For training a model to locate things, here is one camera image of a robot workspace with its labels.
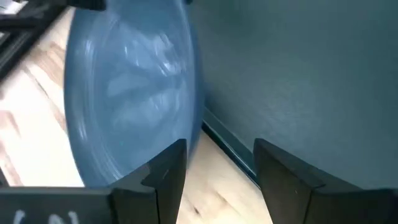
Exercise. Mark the dark green serving tray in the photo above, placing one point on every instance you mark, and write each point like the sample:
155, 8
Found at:
295, 77

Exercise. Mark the blue round plate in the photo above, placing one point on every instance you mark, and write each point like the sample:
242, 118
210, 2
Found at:
130, 93

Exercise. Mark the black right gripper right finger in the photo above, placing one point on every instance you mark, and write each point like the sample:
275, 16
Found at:
295, 199

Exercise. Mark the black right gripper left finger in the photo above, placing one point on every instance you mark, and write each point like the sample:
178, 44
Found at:
161, 193

